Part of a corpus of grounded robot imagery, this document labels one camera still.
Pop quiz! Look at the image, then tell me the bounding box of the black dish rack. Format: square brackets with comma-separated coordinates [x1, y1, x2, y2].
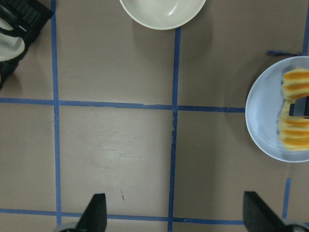
[0, 0, 54, 87]

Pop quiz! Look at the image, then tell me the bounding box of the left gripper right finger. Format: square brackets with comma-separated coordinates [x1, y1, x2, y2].
[242, 191, 309, 232]

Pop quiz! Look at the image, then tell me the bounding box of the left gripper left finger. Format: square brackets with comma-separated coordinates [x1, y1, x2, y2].
[53, 193, 107, 232]

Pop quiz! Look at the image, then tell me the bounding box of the yellow spiral bread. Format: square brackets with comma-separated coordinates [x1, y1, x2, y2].
[278, 67, 309, 151]

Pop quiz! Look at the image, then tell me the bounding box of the blue plate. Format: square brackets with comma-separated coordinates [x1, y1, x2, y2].
[245, 56, 309, 163]

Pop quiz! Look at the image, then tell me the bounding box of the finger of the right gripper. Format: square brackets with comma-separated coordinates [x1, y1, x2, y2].
[289, 96, 309, 117]

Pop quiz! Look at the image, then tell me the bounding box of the cream bowl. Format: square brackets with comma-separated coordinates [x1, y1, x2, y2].
[120, 0, 206, 30]

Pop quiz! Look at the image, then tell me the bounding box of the cream plate in rack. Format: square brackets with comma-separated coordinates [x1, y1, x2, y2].
[0, 17, 27, 62]

